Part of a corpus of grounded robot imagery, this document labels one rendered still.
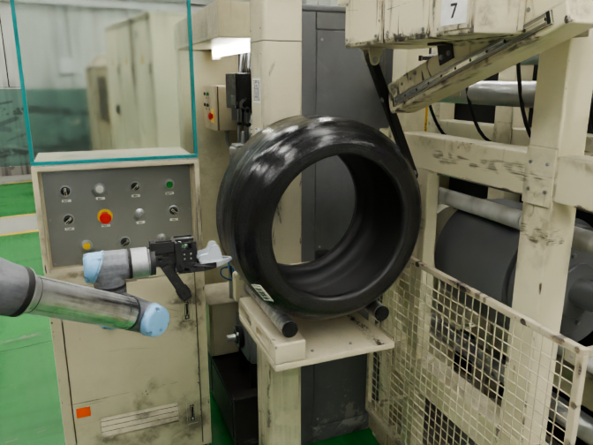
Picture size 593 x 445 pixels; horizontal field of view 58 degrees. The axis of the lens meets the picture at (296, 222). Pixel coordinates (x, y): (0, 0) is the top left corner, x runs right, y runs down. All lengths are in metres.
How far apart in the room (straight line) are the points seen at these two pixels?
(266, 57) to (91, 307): 0.90
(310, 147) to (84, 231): 0.99
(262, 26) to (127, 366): 1.31
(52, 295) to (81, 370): 1.06
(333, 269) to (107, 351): 0.91
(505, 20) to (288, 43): 0.67
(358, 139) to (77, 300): 0.76
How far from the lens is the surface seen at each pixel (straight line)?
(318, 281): 1.72
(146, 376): 2.22
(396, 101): 1.74
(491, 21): 1.29
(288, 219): 1.76
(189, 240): 1.42
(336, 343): 1.61
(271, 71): 1.69
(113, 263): 1.37
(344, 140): 1.37
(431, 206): 1.95
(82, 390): 2.22
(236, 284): 1.74
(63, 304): 1.16
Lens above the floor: 1.54
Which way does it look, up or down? 15 degrees down
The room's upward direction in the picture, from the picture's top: straight up
